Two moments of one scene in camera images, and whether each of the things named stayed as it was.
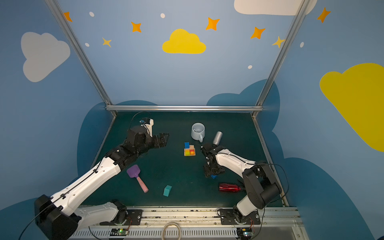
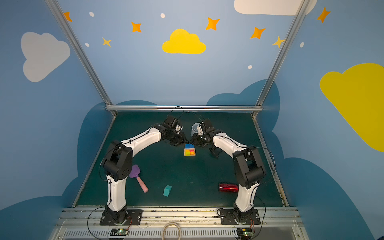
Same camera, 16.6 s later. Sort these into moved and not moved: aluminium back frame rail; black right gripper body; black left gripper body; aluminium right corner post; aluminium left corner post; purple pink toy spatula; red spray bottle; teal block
Moved: black left gripper body; black right gripper body
Not moved: teal block; aluminium right corner post; red spray bottle; purple pink toy spatula; aluminium left corner post; aluminium back frame rail
